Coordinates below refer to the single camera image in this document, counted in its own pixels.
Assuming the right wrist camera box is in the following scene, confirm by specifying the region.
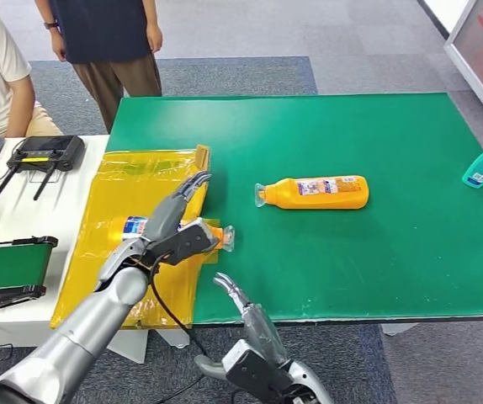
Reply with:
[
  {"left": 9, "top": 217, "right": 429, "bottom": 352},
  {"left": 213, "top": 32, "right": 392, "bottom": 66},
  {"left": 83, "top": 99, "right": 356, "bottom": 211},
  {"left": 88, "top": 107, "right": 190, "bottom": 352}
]
[{"left": 221, "top": 340, "right": 296, "bottom": 404}]

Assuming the black remote controller with antennas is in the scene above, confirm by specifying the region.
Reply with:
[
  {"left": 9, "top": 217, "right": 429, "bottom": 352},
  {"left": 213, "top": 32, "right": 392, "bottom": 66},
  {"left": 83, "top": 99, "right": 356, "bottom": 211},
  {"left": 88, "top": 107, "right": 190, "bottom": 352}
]
[{"left": 0, "top": 135, "right": 86, "bottom": 203}]

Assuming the small green belt conveyor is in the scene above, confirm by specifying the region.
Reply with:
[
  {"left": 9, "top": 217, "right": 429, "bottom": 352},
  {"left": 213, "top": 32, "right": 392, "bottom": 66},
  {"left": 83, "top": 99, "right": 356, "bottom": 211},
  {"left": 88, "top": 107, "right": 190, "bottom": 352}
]
[{"left": 0, "top": 236, "right": 58, "bottom": 311}]

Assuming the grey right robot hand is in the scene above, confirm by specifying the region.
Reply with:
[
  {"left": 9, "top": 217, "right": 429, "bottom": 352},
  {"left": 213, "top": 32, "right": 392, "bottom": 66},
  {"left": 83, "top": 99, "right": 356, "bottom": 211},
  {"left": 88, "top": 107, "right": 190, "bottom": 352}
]
[{"left": 194, "top": 272, "right": 288, "bottom": 380}]

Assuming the green table mat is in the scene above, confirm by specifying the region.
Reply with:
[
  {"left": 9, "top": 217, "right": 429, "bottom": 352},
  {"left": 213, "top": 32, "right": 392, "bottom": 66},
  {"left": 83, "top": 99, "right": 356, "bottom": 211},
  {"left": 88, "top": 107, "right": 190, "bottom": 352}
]
[{"left": 105, "top": 93, "right": 483, "bottom": 327}]

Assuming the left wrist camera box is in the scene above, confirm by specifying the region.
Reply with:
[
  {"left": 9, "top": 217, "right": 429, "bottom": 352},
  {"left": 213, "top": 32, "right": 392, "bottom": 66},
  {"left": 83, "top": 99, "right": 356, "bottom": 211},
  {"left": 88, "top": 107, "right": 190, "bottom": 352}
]
[{"left": 155, "top": 217, "right": 220, "bottom": 268}]

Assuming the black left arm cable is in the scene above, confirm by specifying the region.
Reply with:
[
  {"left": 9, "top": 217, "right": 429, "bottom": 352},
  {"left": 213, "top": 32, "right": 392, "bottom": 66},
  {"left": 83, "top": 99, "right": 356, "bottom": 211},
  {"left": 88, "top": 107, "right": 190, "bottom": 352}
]
[{"left": 149, "top": 253, "right": 210, "bottom": 404}]

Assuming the standing person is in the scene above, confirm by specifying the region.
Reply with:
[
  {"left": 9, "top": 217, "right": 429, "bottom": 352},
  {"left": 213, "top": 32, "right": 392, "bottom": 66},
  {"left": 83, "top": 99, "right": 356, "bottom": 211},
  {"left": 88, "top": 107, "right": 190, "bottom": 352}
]
[{"left": 34, "top": 0, "right": 164, "bottom": 134}]

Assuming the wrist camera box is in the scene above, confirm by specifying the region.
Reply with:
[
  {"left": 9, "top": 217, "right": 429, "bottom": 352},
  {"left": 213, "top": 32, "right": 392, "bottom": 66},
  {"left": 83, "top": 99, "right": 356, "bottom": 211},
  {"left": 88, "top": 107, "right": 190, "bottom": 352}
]
[
  {"left": 155, "top": 217, "right": 220, "bottom": 268},
  {"left": 221, "top": 340, "right": 296, "bottom": 404}
]

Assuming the orange bottle with clear cap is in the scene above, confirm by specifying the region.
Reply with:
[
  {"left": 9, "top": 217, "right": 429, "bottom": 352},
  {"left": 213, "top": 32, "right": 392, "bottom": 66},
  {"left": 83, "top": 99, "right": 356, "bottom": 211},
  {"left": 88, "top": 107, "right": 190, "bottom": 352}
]
[
  {"left": 109, "top": 215, "right": 235, "bottom": 253},
  {"left": 254, "top": 175, "right": 370, "bottom": 211}
]

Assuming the white table foot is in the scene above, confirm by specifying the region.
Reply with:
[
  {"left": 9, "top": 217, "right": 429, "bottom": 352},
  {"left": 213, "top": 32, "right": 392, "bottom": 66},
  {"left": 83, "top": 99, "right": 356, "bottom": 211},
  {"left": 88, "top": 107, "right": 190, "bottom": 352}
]
[
  {"left": 107, "top": 328, "right": 149, "bottom": 364},
  {"left": 155, "top": 328, "right": 191, "bottom": 351}
]

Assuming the yellow plastic wrapped box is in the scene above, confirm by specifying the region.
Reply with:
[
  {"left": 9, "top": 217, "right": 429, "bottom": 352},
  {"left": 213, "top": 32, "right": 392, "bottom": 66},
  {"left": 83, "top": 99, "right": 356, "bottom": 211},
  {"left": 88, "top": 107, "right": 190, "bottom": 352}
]
[{"left": 50, "top": 145, "right": 220, "bottom": 331}]

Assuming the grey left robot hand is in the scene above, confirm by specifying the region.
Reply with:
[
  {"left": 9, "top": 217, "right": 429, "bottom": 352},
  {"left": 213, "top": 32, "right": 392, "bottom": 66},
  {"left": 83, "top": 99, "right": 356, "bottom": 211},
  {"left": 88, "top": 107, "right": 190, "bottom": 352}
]
[{"left": 143, "top": 171, "right": 212, "bottom": 242}]

